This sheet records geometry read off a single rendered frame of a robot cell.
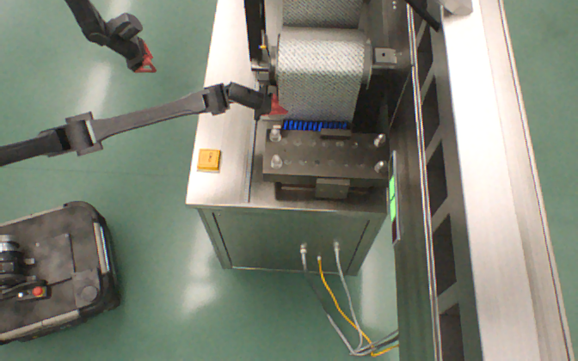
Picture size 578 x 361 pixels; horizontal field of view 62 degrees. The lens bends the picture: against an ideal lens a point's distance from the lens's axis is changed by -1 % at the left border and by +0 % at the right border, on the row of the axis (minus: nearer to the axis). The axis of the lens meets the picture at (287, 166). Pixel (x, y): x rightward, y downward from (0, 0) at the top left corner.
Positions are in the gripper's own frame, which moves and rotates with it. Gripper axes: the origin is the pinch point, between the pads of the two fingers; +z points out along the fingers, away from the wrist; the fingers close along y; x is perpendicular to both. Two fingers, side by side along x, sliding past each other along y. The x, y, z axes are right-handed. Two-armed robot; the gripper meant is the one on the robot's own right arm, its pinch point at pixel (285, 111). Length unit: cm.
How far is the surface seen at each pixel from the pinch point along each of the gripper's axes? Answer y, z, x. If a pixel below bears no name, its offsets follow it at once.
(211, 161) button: 11.0, -12.9, -25.4
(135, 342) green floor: 60, -2, -126
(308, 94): 0.3, 0.7, 12.2
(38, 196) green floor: -11, -57, -160
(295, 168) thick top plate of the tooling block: 17.6, 5.7, -1.8
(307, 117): 0.3, 7.5, 1.5
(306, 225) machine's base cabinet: 25.9, 24.5, -23.8
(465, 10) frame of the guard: 14, 0, 69
